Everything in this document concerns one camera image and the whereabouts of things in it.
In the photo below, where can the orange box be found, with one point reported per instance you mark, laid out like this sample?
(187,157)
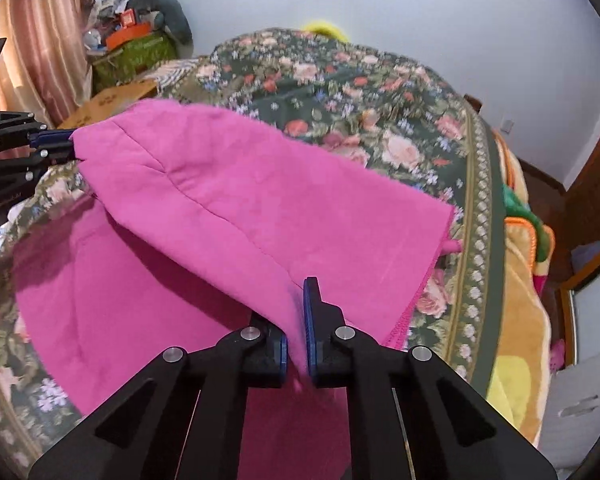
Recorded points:
(127,35)

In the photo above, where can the white cardboard box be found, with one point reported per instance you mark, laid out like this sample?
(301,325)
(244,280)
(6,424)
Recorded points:
(580,410)

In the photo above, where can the pink pants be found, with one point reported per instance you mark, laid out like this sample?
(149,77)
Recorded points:
(220,195)

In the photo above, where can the floral bedspread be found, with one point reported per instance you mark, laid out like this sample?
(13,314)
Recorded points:
(360,105)

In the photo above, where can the grey plush toy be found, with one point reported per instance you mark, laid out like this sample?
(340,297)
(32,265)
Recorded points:
(167,12)

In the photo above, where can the yellow pillow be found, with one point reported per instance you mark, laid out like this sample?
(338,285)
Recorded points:
(325,29)

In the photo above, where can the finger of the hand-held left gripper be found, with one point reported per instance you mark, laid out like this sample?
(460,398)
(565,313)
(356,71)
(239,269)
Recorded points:
(55,137)
(55,154)

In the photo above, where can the brown wooden door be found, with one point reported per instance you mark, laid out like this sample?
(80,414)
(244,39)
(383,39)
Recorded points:
(597,160)

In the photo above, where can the yellow orange plush blanket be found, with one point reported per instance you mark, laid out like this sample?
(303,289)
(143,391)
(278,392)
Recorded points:
(522,310)

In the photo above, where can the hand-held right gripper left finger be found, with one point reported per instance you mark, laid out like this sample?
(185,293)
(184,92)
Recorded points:
(281,356)

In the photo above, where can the pink curtain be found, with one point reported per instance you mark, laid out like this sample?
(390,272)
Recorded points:
(40,45)

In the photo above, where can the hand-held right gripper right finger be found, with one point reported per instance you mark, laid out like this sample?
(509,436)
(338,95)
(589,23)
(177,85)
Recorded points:
(309,320)

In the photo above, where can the white wall socket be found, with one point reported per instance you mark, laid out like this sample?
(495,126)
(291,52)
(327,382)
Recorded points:
(507,123)

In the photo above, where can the brown cardboard box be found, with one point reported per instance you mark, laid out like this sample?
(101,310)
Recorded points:
(105,102)

